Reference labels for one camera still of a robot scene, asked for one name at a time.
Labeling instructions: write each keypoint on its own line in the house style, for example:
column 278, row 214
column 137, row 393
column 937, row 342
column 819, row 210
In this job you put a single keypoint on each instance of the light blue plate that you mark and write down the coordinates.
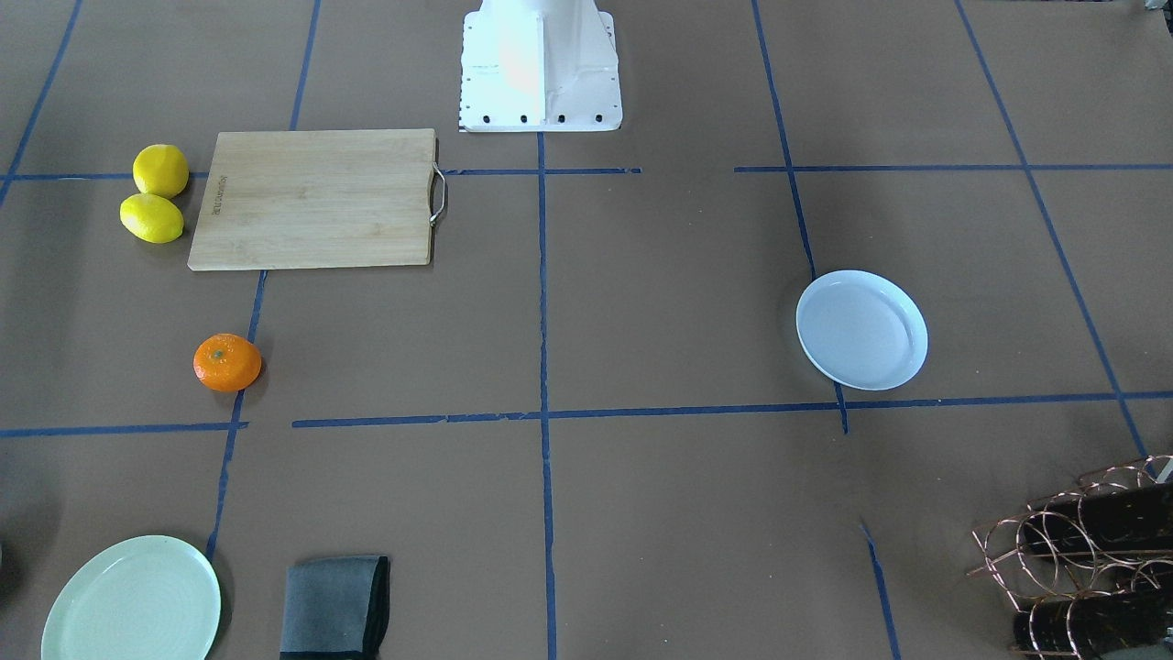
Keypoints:
column 861, row 330

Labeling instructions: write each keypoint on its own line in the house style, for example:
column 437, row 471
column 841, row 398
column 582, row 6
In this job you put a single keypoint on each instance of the light green plate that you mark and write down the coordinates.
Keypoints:
column 149, row 597

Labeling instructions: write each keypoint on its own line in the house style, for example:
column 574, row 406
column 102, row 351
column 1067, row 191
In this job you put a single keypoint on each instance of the wooden cutting board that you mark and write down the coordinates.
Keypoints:
column 325, row 199

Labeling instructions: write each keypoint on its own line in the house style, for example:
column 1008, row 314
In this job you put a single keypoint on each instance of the orange fruit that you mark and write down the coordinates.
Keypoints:
column 226, row 363

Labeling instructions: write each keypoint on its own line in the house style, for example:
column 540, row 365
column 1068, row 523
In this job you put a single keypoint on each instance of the grey folded cloth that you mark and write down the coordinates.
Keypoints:
column 336, row 608

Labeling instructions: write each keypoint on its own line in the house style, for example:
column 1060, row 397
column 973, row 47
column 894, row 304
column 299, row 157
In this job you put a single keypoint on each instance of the lemon near board lower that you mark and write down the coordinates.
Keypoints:
column 152, row 218

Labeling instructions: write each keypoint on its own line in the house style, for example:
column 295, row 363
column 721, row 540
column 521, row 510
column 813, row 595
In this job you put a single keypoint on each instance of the lemon board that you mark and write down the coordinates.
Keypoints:
column 162, row 170
column 152, row 218

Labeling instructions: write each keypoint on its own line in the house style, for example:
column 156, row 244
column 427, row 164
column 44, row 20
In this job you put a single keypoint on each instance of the lemon near board upper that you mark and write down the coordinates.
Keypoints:
column 162, row 170

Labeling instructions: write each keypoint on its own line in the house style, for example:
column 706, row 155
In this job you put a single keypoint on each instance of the dark wine bottle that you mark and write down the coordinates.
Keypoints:
column 1134, row 521
column 1123, row 626

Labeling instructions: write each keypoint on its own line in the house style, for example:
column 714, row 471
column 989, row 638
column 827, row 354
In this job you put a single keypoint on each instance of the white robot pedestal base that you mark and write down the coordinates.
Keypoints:
column 539, row 66

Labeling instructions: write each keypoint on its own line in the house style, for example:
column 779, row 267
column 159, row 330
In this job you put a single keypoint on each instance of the copper wire bottle rack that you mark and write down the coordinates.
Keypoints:
column 1087, row 570

